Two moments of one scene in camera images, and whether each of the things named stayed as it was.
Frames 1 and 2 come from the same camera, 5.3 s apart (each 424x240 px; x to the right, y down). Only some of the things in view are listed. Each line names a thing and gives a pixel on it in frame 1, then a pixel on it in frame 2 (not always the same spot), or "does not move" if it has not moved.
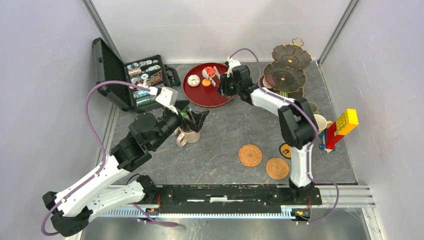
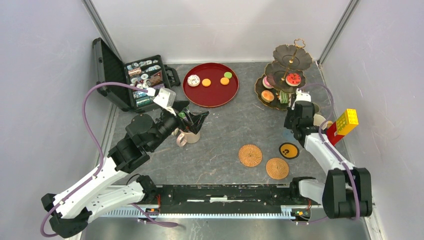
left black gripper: [196, 120] does not move
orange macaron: [206, 82] does not move
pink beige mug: [183, 137] does not move
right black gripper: [223, 86] -> [286, 123]
